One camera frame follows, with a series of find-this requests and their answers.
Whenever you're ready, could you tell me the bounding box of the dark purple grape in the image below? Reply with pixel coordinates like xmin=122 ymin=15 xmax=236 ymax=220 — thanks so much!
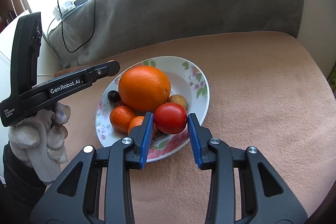
xmin=107 ymin=90 xmax=121 ymax=103

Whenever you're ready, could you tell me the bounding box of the small tangerine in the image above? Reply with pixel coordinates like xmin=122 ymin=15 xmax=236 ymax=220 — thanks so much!
xmin=127 ymin=116 xmax=157 ymax=138
xmin=109 ymin=106 xmax=137 ymax=133

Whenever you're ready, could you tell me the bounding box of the large smooth orange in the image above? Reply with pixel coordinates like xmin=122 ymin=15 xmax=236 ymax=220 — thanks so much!
xmin=118 ymin=65 xmax=171 ymax=112

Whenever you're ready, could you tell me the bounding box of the large red tomato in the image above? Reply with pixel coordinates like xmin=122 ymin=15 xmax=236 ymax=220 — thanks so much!
xmin=154 ymin=102 xmax=187 ymax=135

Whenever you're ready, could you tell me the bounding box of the stemmed brown longan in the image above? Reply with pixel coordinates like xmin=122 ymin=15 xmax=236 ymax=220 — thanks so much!
xmin=167 ymin=94 xmax=187 ymax=110

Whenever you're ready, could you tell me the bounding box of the small red cherry tomato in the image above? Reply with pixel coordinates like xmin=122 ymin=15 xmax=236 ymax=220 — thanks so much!
xmin=117 ymin=100 xmax=126 ymax=106

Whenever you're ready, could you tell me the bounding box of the white gloved left hand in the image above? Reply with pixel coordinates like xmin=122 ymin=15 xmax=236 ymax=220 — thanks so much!
xmin=8 ymin=103 xmax=71 ymax=185

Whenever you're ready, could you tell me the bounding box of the white power strip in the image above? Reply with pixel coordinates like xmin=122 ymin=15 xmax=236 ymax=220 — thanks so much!
xmin=53 ymin=1 xmax=76 ymax=21

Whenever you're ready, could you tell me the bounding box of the floral white plate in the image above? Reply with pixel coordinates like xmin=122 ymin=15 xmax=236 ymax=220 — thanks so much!
xmin=95 ymin=56 xmax=210 ymax=162

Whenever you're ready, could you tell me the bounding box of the grey blanket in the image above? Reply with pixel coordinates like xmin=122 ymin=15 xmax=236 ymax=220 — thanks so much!
xmin=47 ymin=0 xmax=304 ymax=68

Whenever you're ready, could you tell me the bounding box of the black cable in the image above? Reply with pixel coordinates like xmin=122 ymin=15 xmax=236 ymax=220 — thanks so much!
xmin=57 ymin=0 xmax=104 ymax=54

